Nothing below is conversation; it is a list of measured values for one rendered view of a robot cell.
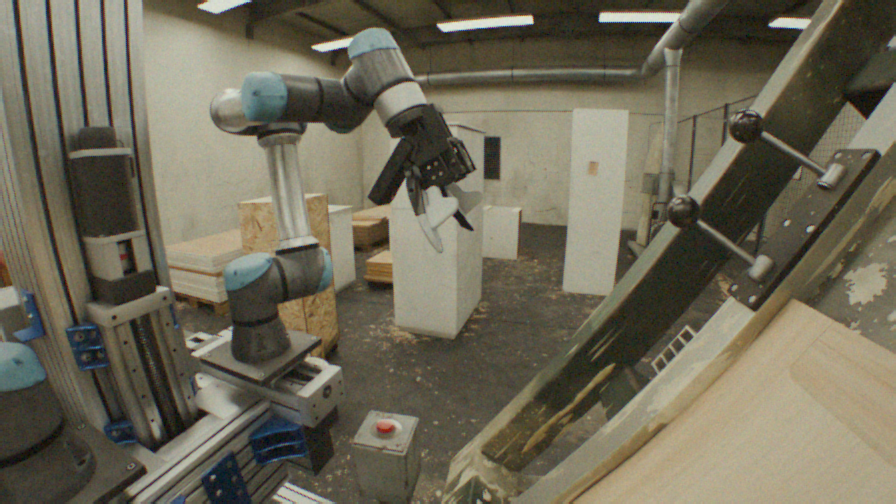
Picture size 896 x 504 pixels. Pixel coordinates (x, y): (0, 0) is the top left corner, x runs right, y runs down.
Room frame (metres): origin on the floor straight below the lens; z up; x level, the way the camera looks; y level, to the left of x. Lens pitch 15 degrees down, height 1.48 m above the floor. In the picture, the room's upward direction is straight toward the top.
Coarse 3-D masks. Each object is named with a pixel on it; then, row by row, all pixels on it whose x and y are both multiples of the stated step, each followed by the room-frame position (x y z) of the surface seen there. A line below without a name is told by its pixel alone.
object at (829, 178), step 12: (732, 120) 0.35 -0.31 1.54; (744, 120) 0.34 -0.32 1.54; (756, 120) 0.33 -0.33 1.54; (732, 132) 0.35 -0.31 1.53; (744, 132) 0.34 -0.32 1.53; (756, 132) 0.33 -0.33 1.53; (768, 144) 0.33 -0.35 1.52; (780, 144) 0.32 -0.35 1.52; (792, 156) 0.31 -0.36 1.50; (804, 156) 0.31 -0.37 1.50; (816, 168) 0.30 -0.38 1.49; (828, 168) 0.29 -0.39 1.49; (840, 168) 0.28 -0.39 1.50; (828, 180) 0.28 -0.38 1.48; (840, 180) 0.28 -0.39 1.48
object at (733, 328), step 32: (864, 128) 0.30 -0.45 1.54; (864, 192) 0.26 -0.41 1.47; (832, 224) 0.27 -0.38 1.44; (864, 224) 0.26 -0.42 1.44; (832, 256) 0.26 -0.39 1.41; (800, 288) 0.27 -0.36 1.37; (736, 320) 0.29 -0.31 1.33; (768, 320) 0.27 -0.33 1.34; (704, 352) 0.30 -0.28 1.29; (736, 352) 0.28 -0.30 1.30; (672, 384) 0.31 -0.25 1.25; (704, 384) 0.28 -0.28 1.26; (640, 416) 0.31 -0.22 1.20; (672, 416) 0.29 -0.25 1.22; (608, 448) 0.31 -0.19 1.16; (544, 480) 0.35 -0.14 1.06; (576, 480) 0.31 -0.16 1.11
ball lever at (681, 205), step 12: (672, 204) 0.36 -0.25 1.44; (684, 204) 0.35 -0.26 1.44; (696, 204) 0.35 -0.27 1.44; (672, 216) 0.36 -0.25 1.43; (684, 216) 0.35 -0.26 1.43; (696, 216) 0.35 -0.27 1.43; (684, 228) 0.36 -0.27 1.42; (708, 228) 0.34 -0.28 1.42; (720, 240) 0.33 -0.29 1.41; (732, 252) 0.32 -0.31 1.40; (744, 252) 0.31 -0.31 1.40; (756, 264) 0.30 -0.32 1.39; (768, 264) 0.29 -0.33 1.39; (756, 276) 0.29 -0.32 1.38
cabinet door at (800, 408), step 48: (768, 336) 0.26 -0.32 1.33; (816, 336) 0.22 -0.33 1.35; (720, 384) 0.27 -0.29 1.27; (768, 384) 0.22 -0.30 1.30; (816, 384) 0.19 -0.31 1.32; (864, 384) 0.16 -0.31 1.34; (672, 432) 0.27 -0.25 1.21; (720, 432) 0.23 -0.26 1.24; (768, 432) 0.19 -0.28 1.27; (816, 432) 0.16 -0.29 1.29; (864, 432) 0.14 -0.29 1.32; (624, 480) 0.27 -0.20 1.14; (672, 480) 0.23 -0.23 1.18; (720, 480) 0.19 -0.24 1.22; (768, 480) 0.16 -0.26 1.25; (816, 480) 0.14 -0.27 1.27; (864, 480) 0.12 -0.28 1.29
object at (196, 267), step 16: (192, 240) 3.77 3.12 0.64; (208, 240) 3.76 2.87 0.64; (224, 240) 3.75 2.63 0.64; (240, 240) 3.74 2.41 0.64; (176, 256) 3.25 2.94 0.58; (192, 256) 3.15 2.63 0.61; (208, 256) 3.06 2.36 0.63; (224, 256) 3.19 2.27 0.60; (240, 256) 3.38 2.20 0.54; (176, 272) 3.27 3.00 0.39; (192, 272) 3.20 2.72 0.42; (208, 272) 3.06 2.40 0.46; (176, 288) 3.29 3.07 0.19; (192, 288) 3.18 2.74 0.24; (208, 288) 3.10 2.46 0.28; (224, 288) 3.13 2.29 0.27; (192, 304) 3.22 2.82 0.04; (224, 304) 3.11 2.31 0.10
